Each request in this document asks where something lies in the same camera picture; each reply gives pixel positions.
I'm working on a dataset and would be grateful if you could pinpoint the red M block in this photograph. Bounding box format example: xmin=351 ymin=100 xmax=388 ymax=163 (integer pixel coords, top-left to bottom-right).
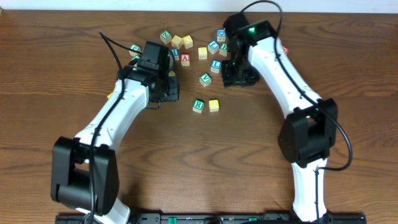
xmin=282 ymin=47 xmax=289 ymax=54

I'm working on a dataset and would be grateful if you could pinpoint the blue L block lower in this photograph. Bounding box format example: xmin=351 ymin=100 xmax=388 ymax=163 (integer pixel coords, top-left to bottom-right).
xmin=211 ymin=60 xmax=221 ymax=73

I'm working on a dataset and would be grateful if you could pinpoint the blue P block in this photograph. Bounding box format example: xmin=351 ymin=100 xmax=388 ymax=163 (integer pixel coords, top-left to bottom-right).
xmin=171 ymin=48 xmax=180 ymax=61

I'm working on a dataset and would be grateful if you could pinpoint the green Z block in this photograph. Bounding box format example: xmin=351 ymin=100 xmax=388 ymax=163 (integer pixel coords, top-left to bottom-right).
xmin=160 ymin=30 xmax=172 ymax=45

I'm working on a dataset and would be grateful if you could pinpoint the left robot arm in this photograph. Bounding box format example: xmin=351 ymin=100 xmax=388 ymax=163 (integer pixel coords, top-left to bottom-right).
xmin=50 ymin=65 xmax=180 ymax=223

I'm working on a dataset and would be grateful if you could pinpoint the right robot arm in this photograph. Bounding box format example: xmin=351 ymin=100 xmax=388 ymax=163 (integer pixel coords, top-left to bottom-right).
xmin=221 ymin=18 xmax=338 ymax=222

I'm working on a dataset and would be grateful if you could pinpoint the yellow block top right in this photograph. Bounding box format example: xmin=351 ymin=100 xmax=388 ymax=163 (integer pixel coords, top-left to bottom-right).
xmin=182 ymin=35 xmax=193 ymax=49

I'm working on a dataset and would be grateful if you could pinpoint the green J block left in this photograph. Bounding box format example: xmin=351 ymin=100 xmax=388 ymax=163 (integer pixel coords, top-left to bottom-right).
xmin=129 ymin=44 xmax=142 ymax=57

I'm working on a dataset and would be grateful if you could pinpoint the yellow centre block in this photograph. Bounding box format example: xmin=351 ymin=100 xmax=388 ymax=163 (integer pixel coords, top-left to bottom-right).
xmin=198 ymin=47 xmax=208 ymax=60

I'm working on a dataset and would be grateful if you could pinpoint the yellow S block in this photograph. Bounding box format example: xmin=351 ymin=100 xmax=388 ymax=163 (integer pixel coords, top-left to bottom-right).
xmin=171 ymin=35 xmax=183 ymax=49

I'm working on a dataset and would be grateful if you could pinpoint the yellow O block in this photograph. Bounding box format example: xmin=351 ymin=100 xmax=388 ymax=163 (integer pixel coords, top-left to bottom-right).
xmin=209 ymin=100 xmax=220 ymax=112

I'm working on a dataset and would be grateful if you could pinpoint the green R block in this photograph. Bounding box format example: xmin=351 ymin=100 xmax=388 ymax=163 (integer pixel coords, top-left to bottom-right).
xmin=192 ymin=100 xmax=205 ymax=113

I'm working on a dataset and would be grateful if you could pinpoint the blue D block top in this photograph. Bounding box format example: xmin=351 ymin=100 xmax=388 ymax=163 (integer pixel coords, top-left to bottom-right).
xmin=216 ymin=29 xmax=226 ymax=42

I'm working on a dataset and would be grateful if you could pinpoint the green B block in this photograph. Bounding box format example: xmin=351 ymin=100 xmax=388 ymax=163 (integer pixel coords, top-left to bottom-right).
xmin=219 ymin=42 xmax=228 ymax=57

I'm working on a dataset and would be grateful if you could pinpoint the green V block centre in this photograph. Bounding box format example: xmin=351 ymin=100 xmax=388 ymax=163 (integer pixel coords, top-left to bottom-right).
xmin=200 ymin=73 xmax=212 ymax=87

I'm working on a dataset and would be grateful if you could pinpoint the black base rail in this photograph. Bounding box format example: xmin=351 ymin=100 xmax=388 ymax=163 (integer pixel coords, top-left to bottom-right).
xmin=55 ymin=212 xmax=368 ymax=224

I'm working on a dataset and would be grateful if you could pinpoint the red A block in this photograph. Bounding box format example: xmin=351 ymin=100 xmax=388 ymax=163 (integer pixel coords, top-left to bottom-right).
xmin=180 ymin=54 xmax=190 ymax=67

